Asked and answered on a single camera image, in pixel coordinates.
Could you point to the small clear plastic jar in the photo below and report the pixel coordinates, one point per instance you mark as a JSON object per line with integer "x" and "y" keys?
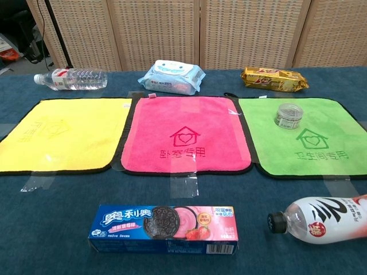
{"x": 288, "y": 116}

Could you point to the blue pink Oreo box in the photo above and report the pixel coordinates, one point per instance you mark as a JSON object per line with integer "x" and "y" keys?
{"x": 163, "y": 229}

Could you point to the pink microfibre cloth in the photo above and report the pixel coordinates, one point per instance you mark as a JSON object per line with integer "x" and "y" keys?
{"x": 183, "y": 114}

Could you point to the clear tape strip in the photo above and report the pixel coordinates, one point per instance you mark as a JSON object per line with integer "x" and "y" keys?
{"x": 183, "y": 186}
{"x": 341, "y": 186}
{"x": 37, "y": 183}

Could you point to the light blue wet wipes pack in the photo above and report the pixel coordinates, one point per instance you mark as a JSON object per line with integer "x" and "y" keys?
{"x": 169, "y": 76}

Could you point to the golden biscuit pack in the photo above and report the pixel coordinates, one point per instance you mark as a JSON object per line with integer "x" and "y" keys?
{"x": 272, "y": 79}

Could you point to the wooden rattan folding screen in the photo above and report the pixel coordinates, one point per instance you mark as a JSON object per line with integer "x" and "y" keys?
{"x": 160, "y": 31}

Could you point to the yellow microfibre cloth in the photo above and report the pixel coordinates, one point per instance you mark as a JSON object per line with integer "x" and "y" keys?
{"x": 66, "y": 134}

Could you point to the clear water bottle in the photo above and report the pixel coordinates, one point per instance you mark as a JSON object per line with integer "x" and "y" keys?
{"x": 74, "y": 79}

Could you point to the green microfibre cloth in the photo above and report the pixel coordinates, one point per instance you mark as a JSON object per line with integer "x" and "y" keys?
{"x": 329, "y": 120}

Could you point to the blue felt table cover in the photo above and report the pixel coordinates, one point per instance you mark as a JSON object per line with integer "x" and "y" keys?
{"x": 57, "y": 223}

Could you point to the black tripod stand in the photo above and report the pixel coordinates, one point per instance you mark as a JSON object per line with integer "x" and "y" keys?
{"x": 58, "y": 37}

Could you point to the white pink drink bottle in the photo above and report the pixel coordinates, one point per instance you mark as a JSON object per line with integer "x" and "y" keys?
{"x": 324, "y": 220}

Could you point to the black office chair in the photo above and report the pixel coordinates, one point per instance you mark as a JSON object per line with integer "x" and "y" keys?
{"x": 25, "y": 34}

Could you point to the orange plastic bag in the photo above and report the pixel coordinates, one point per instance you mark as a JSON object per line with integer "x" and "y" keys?
{"x": 9, "y": 54}

